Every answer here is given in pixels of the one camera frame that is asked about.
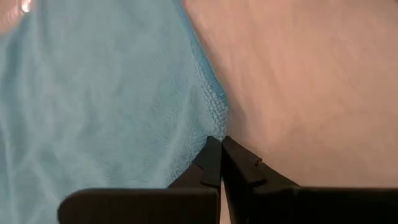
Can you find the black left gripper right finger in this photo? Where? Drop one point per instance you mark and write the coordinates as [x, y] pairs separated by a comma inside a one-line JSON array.
[[280, 205]]

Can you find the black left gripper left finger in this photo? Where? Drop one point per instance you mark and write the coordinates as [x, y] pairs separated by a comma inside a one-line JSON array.
[[140, 207]]

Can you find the light blue microfibre towel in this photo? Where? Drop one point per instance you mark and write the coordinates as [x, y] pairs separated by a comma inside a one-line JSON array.
[[93, 109]]

